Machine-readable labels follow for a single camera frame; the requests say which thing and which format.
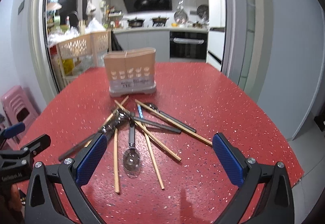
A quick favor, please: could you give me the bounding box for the blue patterned chopstick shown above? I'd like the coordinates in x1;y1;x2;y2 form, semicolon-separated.
137;105;165;190

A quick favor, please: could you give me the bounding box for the black cloth hanging on cart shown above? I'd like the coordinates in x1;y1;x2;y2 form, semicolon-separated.
111;31;123;51

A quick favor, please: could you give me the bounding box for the beige utensil holder caddy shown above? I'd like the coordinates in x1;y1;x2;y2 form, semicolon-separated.
104;48;156;98

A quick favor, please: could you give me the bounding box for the black wok on stove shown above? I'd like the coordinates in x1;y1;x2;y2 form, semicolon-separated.
127;17;145;28

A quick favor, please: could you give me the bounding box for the pink plastic stool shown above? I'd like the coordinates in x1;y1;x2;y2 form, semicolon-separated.
1;85;39;139

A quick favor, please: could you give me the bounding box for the beige plastic storage cart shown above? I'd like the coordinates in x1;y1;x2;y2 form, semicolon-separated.
56;30;112;87

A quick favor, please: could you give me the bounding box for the black handled spoon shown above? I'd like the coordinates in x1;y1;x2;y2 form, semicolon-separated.
145;102;197;133

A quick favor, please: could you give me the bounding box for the long wooden chopstick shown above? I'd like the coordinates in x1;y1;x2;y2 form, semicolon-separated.
135;100;212;146

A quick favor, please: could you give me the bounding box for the thin wooden chopstick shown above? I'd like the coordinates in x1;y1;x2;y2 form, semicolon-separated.
81;96;129;148

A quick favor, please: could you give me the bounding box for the plain wooden chopstick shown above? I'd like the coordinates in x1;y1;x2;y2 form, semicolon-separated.
114;129;120;194

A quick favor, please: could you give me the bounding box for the steel spoon black handle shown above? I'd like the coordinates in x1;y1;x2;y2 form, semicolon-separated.
123;112;141;174

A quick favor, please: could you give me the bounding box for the built-in black oven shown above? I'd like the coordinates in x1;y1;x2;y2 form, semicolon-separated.
170;31;208;61

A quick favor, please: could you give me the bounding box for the white refrigerator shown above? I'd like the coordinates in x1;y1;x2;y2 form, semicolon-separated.
206;27;225;71

